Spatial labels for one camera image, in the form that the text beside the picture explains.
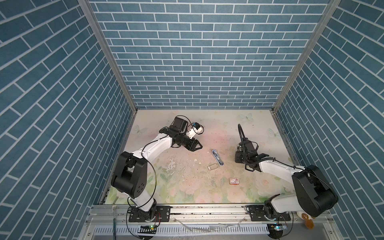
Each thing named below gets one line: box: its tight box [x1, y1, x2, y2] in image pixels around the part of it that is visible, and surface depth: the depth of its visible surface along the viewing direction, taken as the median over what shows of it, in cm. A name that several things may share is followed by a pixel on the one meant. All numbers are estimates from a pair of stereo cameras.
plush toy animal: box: [301, 213, 314, 230], surface depth 71 cm
